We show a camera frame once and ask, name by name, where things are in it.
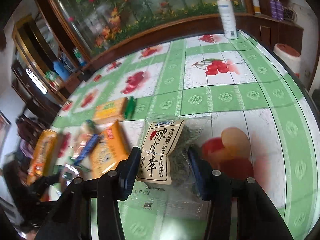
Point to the orange label cracker packet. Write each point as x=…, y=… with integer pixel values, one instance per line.
x=41, y=155

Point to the yellow snack packet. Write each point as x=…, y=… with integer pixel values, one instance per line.
x=110, y=150

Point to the green blue bag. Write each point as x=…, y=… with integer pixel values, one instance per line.
x=78, y=55

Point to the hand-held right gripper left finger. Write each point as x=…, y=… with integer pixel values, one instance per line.
x=130, y=173

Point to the cracker packet red blue label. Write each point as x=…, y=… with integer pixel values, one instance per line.
x=87, y=145

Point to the white red trash bin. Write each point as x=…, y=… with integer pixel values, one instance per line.
x=287, y=57

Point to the glass flower display panel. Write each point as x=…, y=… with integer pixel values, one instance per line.
x=150, y=5

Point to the purple bottle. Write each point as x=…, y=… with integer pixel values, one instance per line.
x=273, y=8
x=280, y=9

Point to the long cracker packet green end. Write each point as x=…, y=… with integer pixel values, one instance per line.
x=112, y=109

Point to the small black object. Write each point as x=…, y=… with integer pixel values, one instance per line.
x=86, y=76

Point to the clear dried plum packet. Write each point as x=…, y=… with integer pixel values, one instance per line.
x=160, y=152

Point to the gold wooden pillar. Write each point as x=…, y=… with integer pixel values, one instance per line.
x=27, y=47

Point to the white spray bottle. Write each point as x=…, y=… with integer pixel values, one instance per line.
x=227, y=15

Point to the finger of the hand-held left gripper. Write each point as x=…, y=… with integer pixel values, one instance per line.
x=45, y=183

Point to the blue thermos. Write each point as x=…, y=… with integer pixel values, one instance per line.
x=61, y=70

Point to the wooden partition cabinet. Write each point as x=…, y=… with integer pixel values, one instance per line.
x=265, y=30

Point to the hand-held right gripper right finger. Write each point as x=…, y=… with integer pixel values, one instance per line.
x=197, y=171

